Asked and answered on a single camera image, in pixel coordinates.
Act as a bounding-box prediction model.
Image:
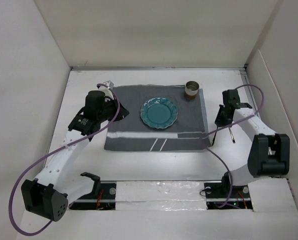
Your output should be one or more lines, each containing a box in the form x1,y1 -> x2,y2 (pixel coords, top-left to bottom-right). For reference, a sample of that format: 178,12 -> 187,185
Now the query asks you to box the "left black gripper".
97,95 -> 129,123

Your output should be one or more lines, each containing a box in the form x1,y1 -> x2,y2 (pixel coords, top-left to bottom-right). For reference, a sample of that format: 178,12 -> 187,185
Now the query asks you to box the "teal scalloped plate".
140,97 -> 178,129

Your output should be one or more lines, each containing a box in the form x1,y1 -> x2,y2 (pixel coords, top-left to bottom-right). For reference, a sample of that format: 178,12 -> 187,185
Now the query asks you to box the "silver knife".
228,127 -> 236,144

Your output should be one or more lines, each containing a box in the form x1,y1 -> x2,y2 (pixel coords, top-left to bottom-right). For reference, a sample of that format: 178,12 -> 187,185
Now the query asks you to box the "silver fork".
210,126 -> 218,147

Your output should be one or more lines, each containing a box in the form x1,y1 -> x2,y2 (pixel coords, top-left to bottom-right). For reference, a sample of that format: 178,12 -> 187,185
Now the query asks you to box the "metal cup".
184,80 -> 200,99

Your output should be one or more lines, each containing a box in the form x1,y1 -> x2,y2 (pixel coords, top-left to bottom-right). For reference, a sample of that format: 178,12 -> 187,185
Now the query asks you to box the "grey cloth placemat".
104,85 -> 211,152

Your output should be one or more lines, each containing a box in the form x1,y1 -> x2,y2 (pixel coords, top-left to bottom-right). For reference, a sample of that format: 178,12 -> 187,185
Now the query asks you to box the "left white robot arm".
21,89 -> 129,222

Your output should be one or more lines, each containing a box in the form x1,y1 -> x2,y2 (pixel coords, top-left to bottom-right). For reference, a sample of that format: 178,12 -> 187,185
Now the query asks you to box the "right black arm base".
199,175 -> 253,210

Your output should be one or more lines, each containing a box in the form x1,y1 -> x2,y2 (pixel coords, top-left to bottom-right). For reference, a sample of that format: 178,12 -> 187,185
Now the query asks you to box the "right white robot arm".
214,89 -> 290,197

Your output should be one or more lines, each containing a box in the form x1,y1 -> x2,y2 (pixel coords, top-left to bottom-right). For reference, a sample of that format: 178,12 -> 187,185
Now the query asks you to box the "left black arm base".
68,172 -> 117,211

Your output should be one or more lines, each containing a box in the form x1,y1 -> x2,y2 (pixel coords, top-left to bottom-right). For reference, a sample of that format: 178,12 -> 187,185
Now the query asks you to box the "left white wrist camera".
97,80 -> 114,99

